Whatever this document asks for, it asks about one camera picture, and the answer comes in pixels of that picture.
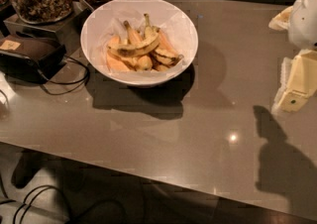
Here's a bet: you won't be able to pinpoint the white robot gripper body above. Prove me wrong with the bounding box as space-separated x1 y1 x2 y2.
288 0 317 50

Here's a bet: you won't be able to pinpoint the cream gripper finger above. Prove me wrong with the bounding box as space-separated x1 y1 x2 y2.
271 50 317 113
268 6 293 31

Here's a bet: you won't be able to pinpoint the spotted yellow banana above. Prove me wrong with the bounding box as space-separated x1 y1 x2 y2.
107 33 159 57

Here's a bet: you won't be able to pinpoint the brown spotted banana right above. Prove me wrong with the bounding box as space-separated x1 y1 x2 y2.
152 48 183 66

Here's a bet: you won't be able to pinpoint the small banana bottom centre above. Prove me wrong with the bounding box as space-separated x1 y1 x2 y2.
136 55 153 70

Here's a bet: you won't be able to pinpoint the white bowl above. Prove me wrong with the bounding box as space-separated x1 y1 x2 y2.
80 0 199 88

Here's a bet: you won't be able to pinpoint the yellow banana left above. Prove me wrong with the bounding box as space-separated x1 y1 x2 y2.
106 35 132 71

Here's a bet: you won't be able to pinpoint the metal tray under jars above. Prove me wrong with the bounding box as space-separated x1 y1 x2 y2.
4 2 91 55

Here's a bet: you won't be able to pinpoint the black device with label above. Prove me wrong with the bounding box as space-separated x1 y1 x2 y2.
0 35 66 83

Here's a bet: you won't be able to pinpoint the black cable on table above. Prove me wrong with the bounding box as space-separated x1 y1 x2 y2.
37 55 91 96

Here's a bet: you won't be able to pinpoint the black cables on floor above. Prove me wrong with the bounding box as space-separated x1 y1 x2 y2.
0 174 127 224

